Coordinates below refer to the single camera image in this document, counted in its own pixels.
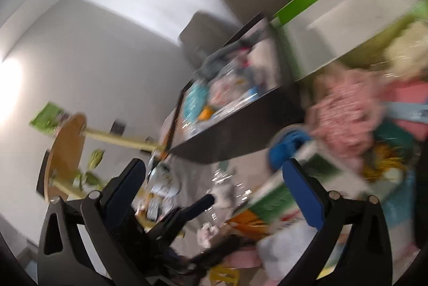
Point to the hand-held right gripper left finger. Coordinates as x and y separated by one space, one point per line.
117 202

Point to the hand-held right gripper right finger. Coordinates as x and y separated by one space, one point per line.
306 199

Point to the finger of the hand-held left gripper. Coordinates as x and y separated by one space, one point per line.
197 205
214 254

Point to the green orange carton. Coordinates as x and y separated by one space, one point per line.
277 199

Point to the black storage box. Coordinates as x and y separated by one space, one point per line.
234 139

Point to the white printed mug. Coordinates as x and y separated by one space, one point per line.
164 187

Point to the green leafy plant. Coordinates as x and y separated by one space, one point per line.
90 169

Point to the white plastic bag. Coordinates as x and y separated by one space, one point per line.
287 249

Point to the blue round object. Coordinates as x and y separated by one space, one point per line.
287 145

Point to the round wooden stand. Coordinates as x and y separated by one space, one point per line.
65 155

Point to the black flat board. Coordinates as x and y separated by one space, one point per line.
41 172

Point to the pink flower bouquet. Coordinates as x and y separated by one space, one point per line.
344 115

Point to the blue plastic container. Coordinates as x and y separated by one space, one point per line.
194 100

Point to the pink box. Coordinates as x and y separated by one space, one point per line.
413 95

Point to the cream fluffy item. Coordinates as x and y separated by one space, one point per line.
408 45

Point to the green-rimmed white box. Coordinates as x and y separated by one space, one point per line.
334 5

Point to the dark wall socket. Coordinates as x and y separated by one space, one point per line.
117 127

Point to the green wall poster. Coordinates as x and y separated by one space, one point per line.
46 115

